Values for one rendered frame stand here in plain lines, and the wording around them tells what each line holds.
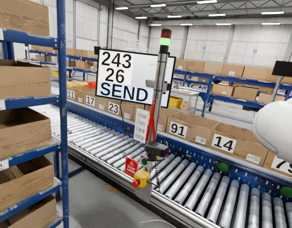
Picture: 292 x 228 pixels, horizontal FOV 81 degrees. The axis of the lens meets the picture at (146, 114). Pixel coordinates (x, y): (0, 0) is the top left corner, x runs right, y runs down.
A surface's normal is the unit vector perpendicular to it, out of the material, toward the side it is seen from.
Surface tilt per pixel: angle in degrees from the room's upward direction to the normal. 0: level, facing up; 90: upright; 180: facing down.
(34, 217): 91
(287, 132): 79
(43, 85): 91
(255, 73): 90
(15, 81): 91
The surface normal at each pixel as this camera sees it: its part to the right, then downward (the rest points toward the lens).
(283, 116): -0.72, -0.50
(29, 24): 0.83, 0.27
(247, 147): -0.55, 0.19
